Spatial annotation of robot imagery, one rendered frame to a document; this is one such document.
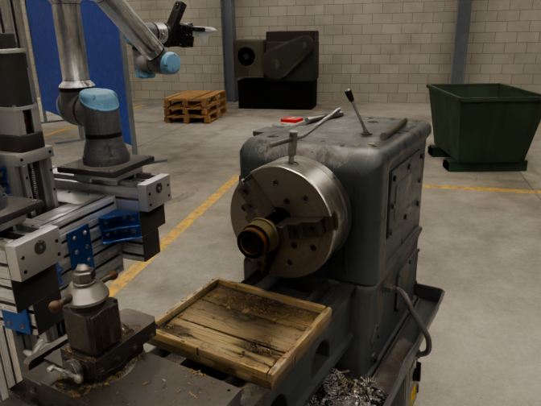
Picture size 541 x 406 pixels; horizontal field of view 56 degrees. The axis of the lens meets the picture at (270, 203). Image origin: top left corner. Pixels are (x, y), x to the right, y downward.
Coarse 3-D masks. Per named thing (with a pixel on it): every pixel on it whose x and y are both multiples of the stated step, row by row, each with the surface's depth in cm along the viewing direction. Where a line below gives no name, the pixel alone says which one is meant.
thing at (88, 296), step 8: (96, 280) 90; (72, 288) 88; (80, 288) 88; (88, 288) 88; (96, 288) 89; (104, 288) 90; (64, 296) 89; (72, 296) 87; (80, 296) 87; (88, 296) 87; (96, 296) 88; (104, 296) 89; (72, 304) 87; (80, 304) 87; (88, 304) 87; (96, 304) 88
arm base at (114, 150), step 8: (88, 136) 161; (96, 136) 160; (104, 136) 160; (112, 136) 161; (120, 136) 164; (88, 144) 161; (96, 144) 160; (104, 144) 160; (112, 144) 162; (120, 144) 164; (88, 152) 161; (96, 152) 160; (104, 152) 161; (112, 152) 161; (120, 152) 163; (128, 152) 168; (88, 160) 161; (96, 160) 160; (104, 160) 161; (112, 160) 161; (120, 160) 163; (128, 160) 167
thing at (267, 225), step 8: (248, 224) 128; (256, 224) 123; (264, 224) 124; (272, 224) 124; (248, 232) 121; (256, 232) 121; (264, 232) 122; (272, 232) 123; (240, 240) 123; (248, 240) 127; (256, 240) 129; (264, 240) 121; (272, 240) 123; (240, 248) 124; (248, 248) 126; (256, 248) 127; (264, 248) 121; (272, 248) 126; (248, 256) 123; (256, 256) 122
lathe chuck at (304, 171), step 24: (264, 168) 131; (288, 168) 128; (312, 168) 131; (264, 192) 133; (288, 192) 129; (312, 192) 126; (336, 192) 130; (240, 216) 140; (312, 216) 128; (336, 216) 128; (288, 240) 134; (312, 240) 130; (336, 240) 129; (288, 264) 136; (312, 264) 132
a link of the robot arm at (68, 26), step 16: (48, 0) 158; (64, 0) 156; (80, 0) 160; (64, 16) 158; (80, 16) 162; (64, 32) 160; (80, 32) 162; (64, 48) 161; (80, 48) 163; (64, 64) 163; (80, 64) 164; (64, 80) 165; (80, 80) 165; (64, 96) 165; (64, 112) 168
